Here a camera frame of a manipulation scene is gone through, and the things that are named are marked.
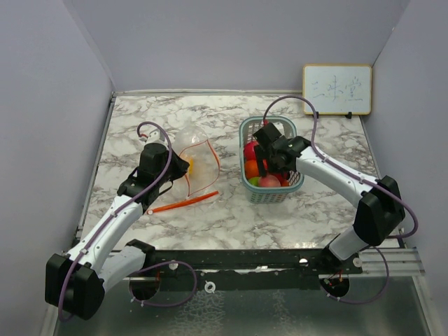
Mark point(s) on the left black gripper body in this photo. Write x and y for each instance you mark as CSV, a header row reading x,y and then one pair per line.
x,y
175,171

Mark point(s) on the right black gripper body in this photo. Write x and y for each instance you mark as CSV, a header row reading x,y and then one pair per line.
x,y
272,164

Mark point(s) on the red apple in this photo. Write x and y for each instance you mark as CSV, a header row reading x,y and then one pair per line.
x,y
249,150

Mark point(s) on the pink peach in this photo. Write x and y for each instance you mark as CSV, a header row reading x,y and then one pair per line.
x,y
269,181

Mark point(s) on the clear orange zip bag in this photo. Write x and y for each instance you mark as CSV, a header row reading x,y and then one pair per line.
x,y
193,142
183,203

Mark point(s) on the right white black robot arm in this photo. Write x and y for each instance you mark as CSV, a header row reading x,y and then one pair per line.
x,y
377,201

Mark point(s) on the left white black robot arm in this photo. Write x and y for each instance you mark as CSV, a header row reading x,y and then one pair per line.
x,y
78,281

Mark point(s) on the orange fruit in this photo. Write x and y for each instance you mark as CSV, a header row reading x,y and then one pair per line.
x,y
251,169

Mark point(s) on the teal white plastic basket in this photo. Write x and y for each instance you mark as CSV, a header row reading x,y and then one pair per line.
x,y
255,194

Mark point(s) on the red bell pepper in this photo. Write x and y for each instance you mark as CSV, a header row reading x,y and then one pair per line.
x,y
282,178

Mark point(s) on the green fruit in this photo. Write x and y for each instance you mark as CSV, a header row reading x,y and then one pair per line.
x,y
254,181

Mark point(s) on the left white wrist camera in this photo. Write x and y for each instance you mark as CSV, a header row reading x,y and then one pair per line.
x,y
153,137

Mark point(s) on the white whiteboard wooden frame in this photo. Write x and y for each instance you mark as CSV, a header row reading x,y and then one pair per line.
x,y
338,89

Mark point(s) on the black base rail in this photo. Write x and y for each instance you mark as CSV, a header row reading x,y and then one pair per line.
x,y
166,277

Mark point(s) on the aluminium frame rail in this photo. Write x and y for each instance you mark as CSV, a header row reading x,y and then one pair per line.
x,y
401,262

